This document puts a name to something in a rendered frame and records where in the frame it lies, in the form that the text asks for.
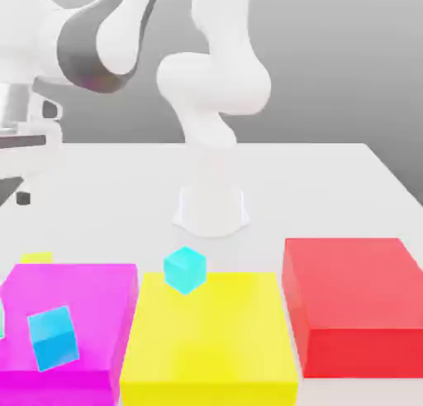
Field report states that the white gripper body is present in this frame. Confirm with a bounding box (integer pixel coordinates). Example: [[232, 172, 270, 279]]
[[0, 127, 66, 181]]

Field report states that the large yellow box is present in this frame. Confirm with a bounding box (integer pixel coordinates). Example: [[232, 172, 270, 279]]
[[119, 271, 300, 406]]

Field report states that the small yellow cube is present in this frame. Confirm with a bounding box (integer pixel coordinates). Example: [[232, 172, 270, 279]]
[[20, 251, 55, 265]]

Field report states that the large red box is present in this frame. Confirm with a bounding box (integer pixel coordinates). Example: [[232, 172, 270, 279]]
[[281, 237, 423, 380]]

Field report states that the small cyan cube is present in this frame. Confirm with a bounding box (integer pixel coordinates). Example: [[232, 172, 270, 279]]
[[163, 246, 208, 296]]

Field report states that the large magenta box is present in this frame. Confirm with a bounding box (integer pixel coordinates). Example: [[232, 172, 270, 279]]
[[0, 262, 140, 406]]

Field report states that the small blue cube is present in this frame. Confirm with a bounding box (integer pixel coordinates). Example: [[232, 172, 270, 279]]
[[26, 305, 81, 373]]

